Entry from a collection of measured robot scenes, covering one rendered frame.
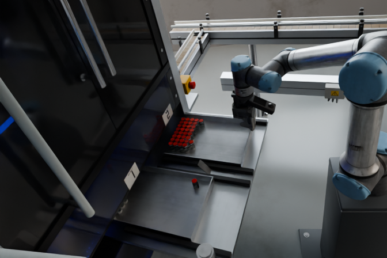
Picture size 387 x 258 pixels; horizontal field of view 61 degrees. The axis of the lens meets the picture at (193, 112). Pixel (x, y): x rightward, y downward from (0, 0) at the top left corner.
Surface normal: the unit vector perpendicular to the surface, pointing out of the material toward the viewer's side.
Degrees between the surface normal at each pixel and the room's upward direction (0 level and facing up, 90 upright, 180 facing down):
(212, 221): 0
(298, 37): 90
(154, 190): 0
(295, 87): 90
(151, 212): 0
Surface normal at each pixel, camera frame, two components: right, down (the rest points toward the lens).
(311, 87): -0.33, 0.66
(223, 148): -0.20, -0.75
